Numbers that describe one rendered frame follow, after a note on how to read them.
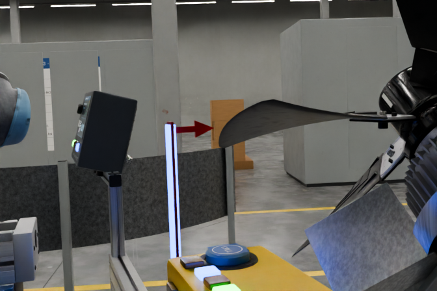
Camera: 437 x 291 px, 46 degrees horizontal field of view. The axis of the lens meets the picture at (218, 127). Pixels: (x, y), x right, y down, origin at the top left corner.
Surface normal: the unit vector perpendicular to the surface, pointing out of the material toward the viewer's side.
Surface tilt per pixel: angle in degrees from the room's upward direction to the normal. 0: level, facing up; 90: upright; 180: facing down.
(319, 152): 90
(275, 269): 0
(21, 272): 90
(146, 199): 90
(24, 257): 90
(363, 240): 55
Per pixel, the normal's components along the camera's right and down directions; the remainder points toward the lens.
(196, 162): 0.73, 0.01
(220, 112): 0.10, 0.05
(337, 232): -0.50, -0.51
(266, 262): -0.04, -1.00
